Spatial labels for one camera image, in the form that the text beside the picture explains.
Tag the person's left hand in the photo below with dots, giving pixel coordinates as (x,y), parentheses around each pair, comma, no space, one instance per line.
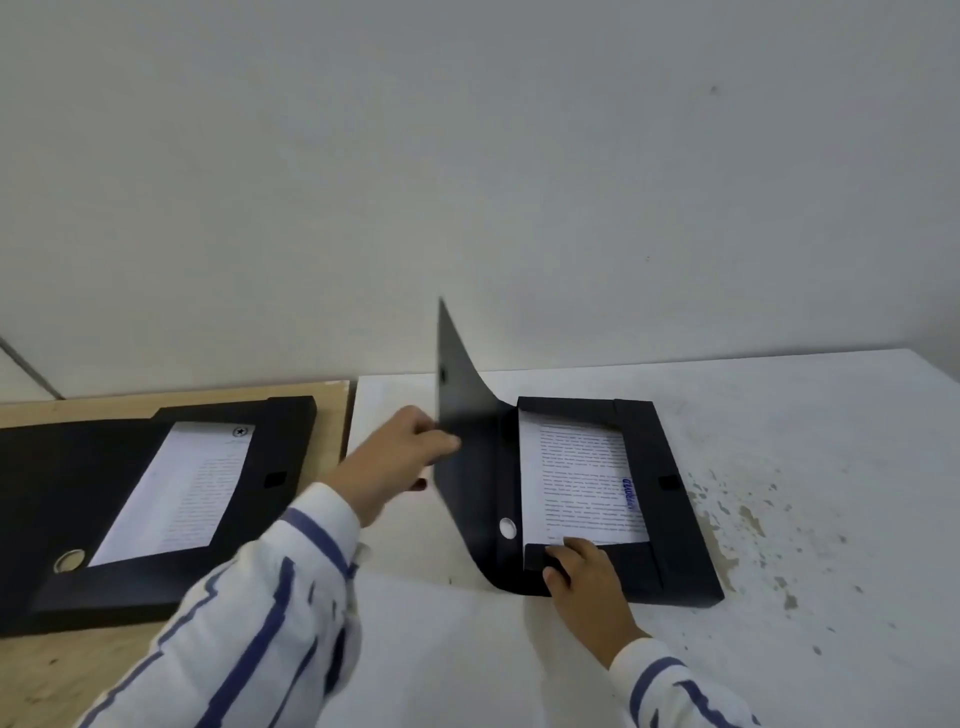
(386,465)

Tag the person's right hand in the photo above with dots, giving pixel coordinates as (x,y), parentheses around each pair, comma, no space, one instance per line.
(592,600)

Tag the person's right thumb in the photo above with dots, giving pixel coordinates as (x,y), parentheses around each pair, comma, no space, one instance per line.
(553,579)

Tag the person's left fingers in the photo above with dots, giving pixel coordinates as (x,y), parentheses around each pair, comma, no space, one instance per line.
(439,445)

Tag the black document box with raised lid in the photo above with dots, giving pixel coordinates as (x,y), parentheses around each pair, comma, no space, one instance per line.
(480,480)

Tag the person's right forearm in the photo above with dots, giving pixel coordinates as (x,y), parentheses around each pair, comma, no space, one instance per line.
(675,694)

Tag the person's left forearm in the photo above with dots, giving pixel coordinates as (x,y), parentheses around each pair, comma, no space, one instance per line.
(255,622)

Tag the printed paper with blue scribble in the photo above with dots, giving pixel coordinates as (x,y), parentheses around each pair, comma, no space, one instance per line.
(581,480)

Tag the printed paper with round emblem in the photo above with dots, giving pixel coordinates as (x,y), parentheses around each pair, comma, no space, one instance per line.
(180,495)

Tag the black document box lying open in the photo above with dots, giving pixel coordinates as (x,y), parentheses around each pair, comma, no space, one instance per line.
(52,480)

